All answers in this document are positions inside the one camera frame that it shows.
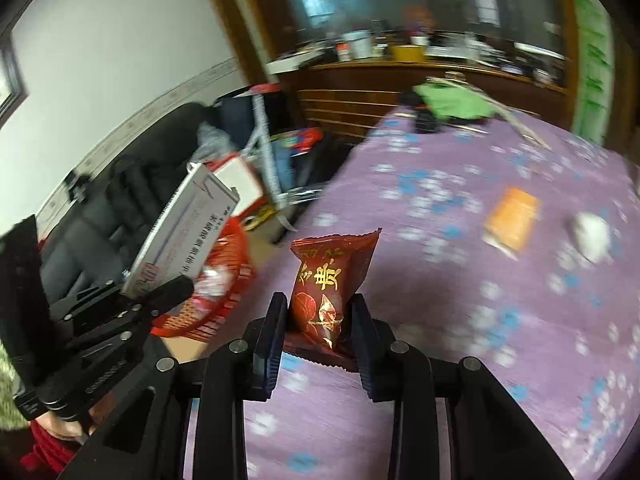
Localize red snack packet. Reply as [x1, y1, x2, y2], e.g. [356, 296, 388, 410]
[284, 229, 381, 372]

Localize white long medicine box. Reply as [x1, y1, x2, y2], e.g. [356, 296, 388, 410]
[122, 162, 239, 299]

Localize orange medicine box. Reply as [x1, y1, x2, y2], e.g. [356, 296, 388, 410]
[482, 186, 539, 260]

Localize white tissue ball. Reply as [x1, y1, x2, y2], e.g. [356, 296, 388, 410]
[572, 211, 611, 264]

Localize person's hand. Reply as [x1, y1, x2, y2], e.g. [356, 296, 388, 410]
[35, 408, 104, 443]

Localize black sofa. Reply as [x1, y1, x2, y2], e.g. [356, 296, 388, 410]
[40, 103, 213, 304]

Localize red plastic mesh basket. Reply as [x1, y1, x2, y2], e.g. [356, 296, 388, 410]
[152, 218, 255, 342]

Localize purple floral tablecloth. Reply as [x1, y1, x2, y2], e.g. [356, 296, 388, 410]
[182, 104, 640, 480]

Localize red framed white box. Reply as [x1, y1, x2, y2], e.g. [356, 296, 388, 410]
[206, 153, 268, 222]

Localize clear plastic bag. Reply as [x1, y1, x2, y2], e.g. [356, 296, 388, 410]
[190, 122, 236, 162]

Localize colorful toy bag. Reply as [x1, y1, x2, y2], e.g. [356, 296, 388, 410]
[271, 127, 323, 191]

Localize dark blue shopping bag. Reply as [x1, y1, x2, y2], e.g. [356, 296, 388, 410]
[212, 91, 294, 150]

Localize black pouch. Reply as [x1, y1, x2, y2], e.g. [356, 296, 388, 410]
[414, 107, 440, 134]

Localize white flat box on counter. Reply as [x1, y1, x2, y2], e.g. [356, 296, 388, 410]
[266, 49, 324, 76]

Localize green cloth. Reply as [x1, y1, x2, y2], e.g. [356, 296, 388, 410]
[413, 82, 496, 122]

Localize white plastic jar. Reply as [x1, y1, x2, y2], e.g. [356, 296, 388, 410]
[342, 29, 373, 60]

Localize yellow tin container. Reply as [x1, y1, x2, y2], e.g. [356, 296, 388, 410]
[390, 44, 425, 64]

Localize wooden glass cabinet partition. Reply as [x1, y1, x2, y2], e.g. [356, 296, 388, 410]
[204, 0, 618, 146]

